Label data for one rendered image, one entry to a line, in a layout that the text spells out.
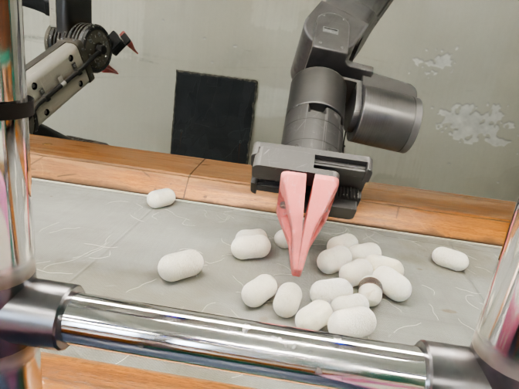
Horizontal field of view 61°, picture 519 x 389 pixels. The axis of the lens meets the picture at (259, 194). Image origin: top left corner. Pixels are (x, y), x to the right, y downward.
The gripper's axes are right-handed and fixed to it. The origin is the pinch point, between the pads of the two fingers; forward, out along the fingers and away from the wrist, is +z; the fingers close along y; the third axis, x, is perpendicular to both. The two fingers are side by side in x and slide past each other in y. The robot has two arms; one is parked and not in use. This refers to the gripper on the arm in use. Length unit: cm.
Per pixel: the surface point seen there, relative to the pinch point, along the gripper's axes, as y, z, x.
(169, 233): -12.4, -3.7, 6.1
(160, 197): -15.1, -8.7, 8.6
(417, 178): 68, -127, 161
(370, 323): 5.1, 4.8, -3.2
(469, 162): 91, -134, 150
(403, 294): 8.5, 0.9, 0.5
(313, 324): 1.3, 5.5, -3.4
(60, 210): -24.3, -4.9, 7.2
